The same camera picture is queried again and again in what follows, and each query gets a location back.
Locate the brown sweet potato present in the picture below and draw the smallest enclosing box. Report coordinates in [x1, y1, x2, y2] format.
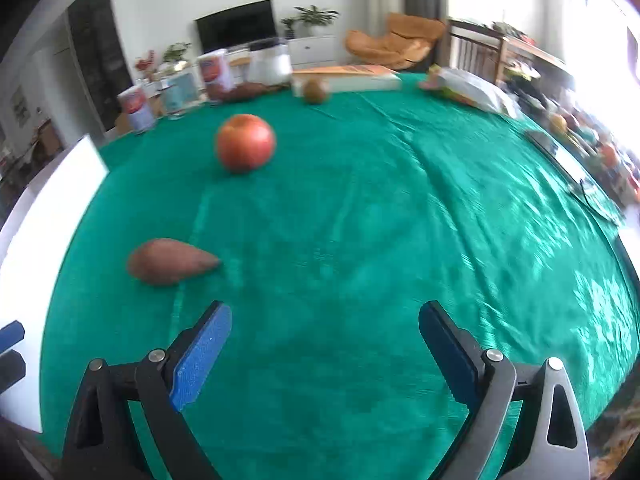
[127, 238, 221, 286]

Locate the green satin tablecloth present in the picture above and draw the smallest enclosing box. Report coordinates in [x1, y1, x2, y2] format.
[40, 76, 639, 479]

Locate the red white can left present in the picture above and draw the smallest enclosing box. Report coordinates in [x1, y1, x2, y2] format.
[115, 84, 155, 134]

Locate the red white can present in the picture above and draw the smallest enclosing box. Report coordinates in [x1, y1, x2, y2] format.
[196, 49, 235, 102]
[115, 84, 155, 134]

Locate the clear glass jar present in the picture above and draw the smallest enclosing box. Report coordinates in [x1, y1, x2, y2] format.
[160, 72, 201, 119]

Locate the plant with red flowers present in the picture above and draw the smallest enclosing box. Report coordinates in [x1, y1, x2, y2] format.
[134, 50, 155, 80]

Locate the red apple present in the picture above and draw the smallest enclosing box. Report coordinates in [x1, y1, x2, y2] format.
[214, 114, 277, 174]

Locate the dark bookcase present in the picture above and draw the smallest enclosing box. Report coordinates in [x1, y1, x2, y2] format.
[66, 0, 132, 131]

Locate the red white can right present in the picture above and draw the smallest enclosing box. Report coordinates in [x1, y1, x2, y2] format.
[196, 49, 235, 102]

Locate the black television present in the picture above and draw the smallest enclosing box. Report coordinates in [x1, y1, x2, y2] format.
[195, 0, 277, 53]

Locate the white snack bag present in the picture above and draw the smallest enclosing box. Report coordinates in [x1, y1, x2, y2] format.
[418, 65, 518, 118]

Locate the white jar black lid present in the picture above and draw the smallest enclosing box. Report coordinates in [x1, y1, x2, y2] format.
[246, 37, 293, 86]

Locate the small green-brown fruit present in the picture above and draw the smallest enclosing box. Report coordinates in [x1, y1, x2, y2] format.
[303, 78, 330, 105]

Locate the wooden chair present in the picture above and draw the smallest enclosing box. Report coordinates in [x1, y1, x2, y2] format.
[447, 18, 508, 86]

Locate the small potted plant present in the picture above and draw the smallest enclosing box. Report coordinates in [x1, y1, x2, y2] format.
[280, 16, 297, 40]

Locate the white tv cabinet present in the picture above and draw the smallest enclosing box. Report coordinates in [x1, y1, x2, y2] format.
[153, 34, 338, 90]

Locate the flat white orange box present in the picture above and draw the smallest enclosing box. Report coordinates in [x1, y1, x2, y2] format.
[291, 65, 401, 96]

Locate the orange lounge chair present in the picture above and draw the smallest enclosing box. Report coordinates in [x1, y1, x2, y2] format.
[344, 13, 447, 70]

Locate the potted green plant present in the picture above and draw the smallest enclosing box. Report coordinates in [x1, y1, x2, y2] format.
[295, 4, 341, 37]

